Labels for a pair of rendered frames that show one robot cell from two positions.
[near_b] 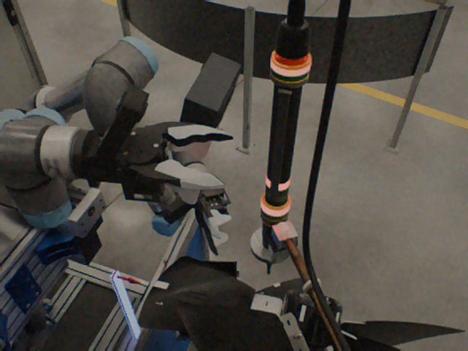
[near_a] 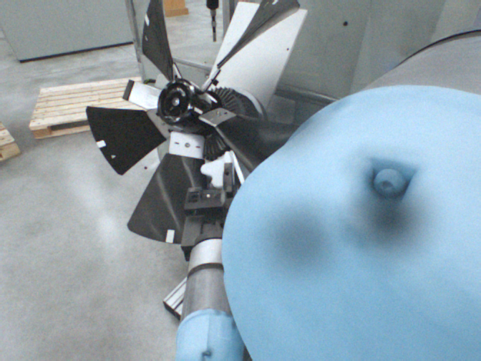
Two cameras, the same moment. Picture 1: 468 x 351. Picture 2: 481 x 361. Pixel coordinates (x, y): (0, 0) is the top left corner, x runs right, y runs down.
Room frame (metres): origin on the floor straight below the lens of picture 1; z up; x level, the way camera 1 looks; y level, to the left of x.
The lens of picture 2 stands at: (1.05, 0.22, 1.53)
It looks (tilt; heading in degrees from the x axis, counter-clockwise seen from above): 40 degrees down; 200
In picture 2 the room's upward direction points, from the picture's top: straight up
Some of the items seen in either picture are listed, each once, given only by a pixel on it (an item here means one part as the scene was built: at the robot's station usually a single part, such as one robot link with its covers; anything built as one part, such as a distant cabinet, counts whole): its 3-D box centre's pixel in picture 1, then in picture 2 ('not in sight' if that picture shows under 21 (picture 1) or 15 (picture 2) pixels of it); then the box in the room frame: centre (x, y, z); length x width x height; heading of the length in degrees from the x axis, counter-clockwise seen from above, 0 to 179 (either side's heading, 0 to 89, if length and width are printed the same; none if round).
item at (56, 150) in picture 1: (68, 154); not in sight; (0.46, 0.24, 1.64); 0.08 x 0.05 x 0.08; 173
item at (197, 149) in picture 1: (200, 144); not in sight; (0.49, 0.05, 1.63); 0.09 x 0.03 x 0.06; 105
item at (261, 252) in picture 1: (275, 234); not in sight; (0.42, -0.07, 1.50); 0.09 x 0.07 x 0.10; 18
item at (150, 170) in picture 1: (156, 169); not in sight; (0.42, 0.10, 1.65); 0.09 x 0.05 x 0.02; 61
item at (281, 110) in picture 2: not in sight; (270, 113); (-0.18, -0.08, 0.92); 0.17 x 0.16 x 0.11; 163
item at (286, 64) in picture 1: (290, 68); not in sight; (0.43, -0.06, 1.80); 0.04 x 0.04 x 0.03
